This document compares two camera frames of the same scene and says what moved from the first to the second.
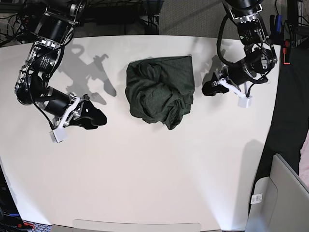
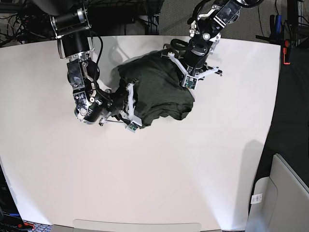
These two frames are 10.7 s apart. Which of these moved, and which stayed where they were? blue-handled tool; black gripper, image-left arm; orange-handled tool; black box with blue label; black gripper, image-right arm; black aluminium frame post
Moved: black gripper, image-left arm; black gripper, image-right arm
Stayed: black box with blue label; blue-handled tool; black aluminium frame post; orange-handled tool
